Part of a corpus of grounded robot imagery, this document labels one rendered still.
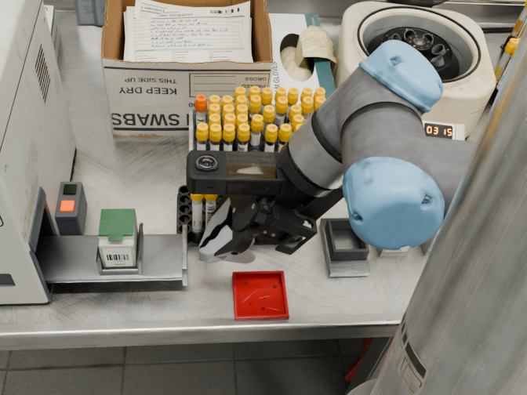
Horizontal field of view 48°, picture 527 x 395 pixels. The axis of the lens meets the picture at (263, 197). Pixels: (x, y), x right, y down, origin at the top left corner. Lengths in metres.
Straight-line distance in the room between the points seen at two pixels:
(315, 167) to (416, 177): 0.15
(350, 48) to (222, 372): 1.01
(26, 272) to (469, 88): 0.67
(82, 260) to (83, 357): 0.97
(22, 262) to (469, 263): 0.55
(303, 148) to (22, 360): 1.29
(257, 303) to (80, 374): 1.00
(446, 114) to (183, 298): 0.49
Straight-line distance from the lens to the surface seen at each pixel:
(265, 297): 0.77
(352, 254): 0.79
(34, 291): 0.76
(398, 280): 0.82
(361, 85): 0.55
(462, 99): 0.94
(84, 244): 0.78
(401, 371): 0.29
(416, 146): 0.49
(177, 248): 0.76
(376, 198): 0.45
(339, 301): 0.79
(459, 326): 0.25
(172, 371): 1.68
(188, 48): 1.01
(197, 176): 0.61
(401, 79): 0.53
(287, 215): 0.65
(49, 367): 1.73
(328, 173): 0.59
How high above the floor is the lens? 1.54
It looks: 50 degrees down
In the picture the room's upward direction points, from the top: 8 degrees clockwise
